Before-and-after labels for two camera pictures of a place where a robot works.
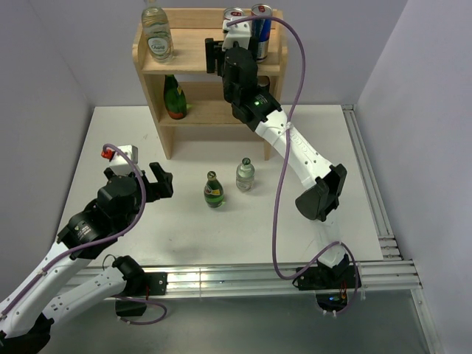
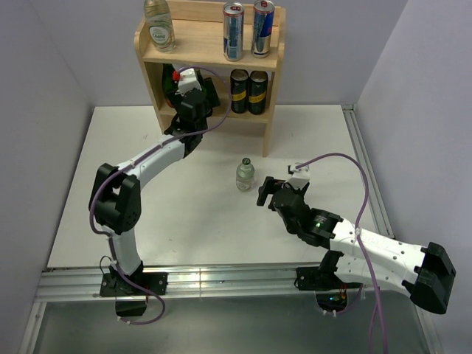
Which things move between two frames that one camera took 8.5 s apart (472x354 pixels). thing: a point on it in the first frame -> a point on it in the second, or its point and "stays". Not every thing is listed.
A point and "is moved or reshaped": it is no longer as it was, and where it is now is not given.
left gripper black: [164, 185] -> [211, 97]
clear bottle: [245, 175] stays
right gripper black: [213, 51] -> [268, 188]
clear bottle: [157, 29] is moved or reshaped
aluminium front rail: [259, 279] stays
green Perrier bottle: [214, 192] -> [203, 83]
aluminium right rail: [389, 245] stays
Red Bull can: [262, 29] stays
